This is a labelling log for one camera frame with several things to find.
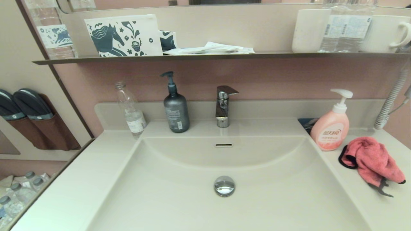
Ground chrome faucet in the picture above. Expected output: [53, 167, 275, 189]
[215, 85, 239, 128]

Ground pink fluffy cloth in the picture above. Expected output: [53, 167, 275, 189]
[338, 136, 406, 198]

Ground white ceramic sink basin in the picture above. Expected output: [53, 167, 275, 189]
[86, 135, 373, 231]

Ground grey pump soap bottle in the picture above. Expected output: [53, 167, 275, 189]
[160, 71, 190, 133]

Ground white plastic packet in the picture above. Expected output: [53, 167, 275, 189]
[163, 47, 244, 56]
[205, 41, 255, 54]

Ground uncapped clear plastic bottle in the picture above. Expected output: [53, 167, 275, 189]
[115, 81, 147, 137]

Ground chrome drain stopper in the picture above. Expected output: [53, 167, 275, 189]
[214, 175, 236, 197]

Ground small dark patterned pouch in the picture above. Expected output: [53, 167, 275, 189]
[159, 30, 178, 52]

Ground white horse print pouch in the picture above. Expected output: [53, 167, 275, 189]
[84, 14, 163, 57]

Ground pink pump soap bottle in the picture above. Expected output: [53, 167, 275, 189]
[310, 89, 354, 151]

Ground clear water bottle white label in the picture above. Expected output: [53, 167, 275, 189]
[319, 0, 348, 53]
[340, 0, 377, 53]

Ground slippers in brown holder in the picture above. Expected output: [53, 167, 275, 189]
[0, 94, 82, 151]

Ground clear bottle blue print label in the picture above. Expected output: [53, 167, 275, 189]
[25, 0, 78, 60]

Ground dark grey slipper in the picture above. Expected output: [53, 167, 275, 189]
[13, 88, 54, 120]
[0, 89, 27, 121]

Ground small capped water bottle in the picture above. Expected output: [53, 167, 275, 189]
[10, 182, 36, 207]
[32, 177, 50, 193]
[0, 196, 24, 227]
[24, 171, 40, 186]

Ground thin metal wall shelf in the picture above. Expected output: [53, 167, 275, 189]
[32, 52, 411, 65]

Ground white cup without handle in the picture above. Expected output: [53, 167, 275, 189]
[292, 9, 332, 53]

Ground white coiled hose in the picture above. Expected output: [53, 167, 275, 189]
[373, 69, 411, 130]

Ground white mug with handle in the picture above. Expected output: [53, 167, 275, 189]
[360, 15, 411, 54]

